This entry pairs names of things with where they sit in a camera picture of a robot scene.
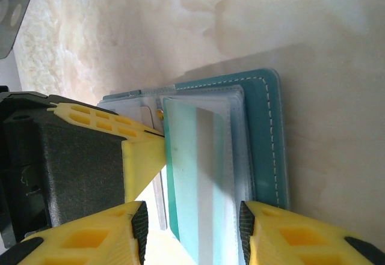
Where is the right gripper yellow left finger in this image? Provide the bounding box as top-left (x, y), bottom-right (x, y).
top-left (0, 200), bottom-right (150, 265)

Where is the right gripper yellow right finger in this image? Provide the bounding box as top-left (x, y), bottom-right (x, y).
top-left (239, 200), bottom-right (385, 265)

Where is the white magnetic-stripe card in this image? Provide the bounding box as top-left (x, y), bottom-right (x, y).
top-left (140, 105), bottom-right (168, 230)

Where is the teal magnetic-stripe card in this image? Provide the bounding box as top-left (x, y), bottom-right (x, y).
top-left (162, 96), bottom-right (240, 265)

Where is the teal leather card holder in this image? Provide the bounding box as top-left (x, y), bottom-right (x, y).
top-left (96, 67), bottom-right (291, 265)

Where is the grey metal bracket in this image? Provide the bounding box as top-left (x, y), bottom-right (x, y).
top-left (0, 0), bottom-right (39, 60)

